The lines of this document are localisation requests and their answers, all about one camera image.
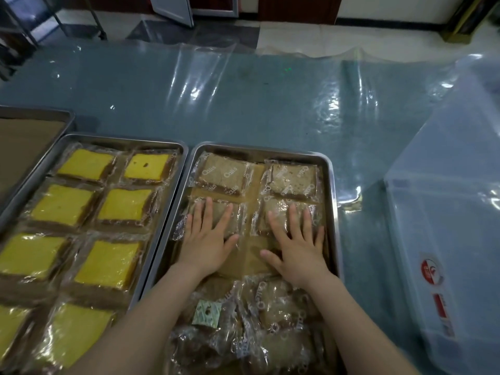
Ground person's left hand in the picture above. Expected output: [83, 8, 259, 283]
[178, 197, 240, 278]

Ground steel tray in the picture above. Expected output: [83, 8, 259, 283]
[0, 106, 76, 215]
[129, 142, 344, 375]
[0, 132, 190, 375]

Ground person's right hand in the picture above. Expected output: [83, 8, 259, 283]
[259, 203, 336, 290]

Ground white framed door leaf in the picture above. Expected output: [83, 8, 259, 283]
[149, 0, 195, 28]

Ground pile of brown cake packets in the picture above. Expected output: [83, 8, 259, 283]
[168, 152, 329, 375]

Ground clear plastic storage bin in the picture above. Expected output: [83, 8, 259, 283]
[382, 50, 500, 375]

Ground dark wooden door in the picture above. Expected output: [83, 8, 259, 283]
[258, 0, 344, 24]

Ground gold and black bin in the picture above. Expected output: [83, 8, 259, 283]
[443, 0, 500, 45]

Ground aluminium framed glass door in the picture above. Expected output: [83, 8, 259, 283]
[189, 0, 240, 18]

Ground person's right forearm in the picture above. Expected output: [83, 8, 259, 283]
[306, 275, 421, 375]

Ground yellow cake slice packets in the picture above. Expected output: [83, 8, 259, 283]
[0, 144, 179, 375]

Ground person's left forearm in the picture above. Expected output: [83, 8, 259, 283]
[68, 263, 214, 375]

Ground plastic covered teal tablecloth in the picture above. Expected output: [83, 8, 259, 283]
[0, 36, 500, 375]

